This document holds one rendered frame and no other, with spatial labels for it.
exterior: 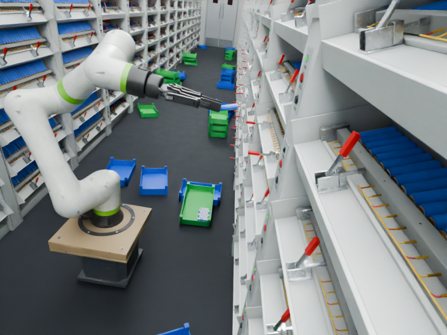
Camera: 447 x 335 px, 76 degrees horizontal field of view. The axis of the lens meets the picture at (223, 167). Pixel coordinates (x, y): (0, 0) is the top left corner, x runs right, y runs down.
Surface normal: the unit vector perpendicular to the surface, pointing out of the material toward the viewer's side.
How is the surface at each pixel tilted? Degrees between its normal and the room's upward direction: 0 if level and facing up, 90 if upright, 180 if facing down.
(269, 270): 90
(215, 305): 0
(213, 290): 0
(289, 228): 20
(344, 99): 90
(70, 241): 2
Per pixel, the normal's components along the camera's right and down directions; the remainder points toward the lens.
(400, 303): -0.23, -0.85
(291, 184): -0.04, 0.49
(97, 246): 0.13, -0.87
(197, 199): 0.10, -0.69
